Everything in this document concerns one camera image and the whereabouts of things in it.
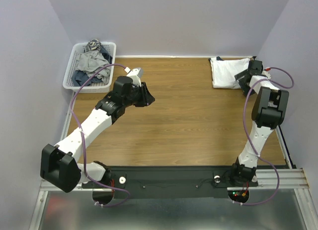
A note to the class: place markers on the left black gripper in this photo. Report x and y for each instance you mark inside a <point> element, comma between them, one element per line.
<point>147,98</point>

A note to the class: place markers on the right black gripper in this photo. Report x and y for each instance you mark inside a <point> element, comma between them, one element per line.
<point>244,76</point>

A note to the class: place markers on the white printed tank top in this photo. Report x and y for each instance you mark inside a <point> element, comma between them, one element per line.
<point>224,71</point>

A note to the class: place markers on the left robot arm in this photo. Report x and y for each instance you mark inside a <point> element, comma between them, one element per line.
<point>59,162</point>

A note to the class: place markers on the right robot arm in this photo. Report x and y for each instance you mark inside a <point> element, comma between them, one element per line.
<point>268,112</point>

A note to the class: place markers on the grey tank top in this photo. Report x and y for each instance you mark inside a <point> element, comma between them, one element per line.
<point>91,62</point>

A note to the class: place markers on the navy blue tank top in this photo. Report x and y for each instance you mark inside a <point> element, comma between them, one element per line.
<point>79,78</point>

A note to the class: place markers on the patterned dark tank top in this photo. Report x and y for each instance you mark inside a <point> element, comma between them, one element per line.
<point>93,45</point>

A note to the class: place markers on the white plastic basket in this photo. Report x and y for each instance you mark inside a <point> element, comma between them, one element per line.
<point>108,51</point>

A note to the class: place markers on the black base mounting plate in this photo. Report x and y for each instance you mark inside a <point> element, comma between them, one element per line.
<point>160,182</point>

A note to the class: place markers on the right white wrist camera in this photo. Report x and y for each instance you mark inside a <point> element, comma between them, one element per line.
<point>266,73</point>

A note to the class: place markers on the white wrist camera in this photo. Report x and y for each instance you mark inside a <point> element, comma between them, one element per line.
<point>135,74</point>
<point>266,73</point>

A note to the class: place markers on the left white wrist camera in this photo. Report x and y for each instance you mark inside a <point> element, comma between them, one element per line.
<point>135,74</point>

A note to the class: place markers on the aluminium frame rail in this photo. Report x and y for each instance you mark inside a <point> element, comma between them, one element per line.
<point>288,179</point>

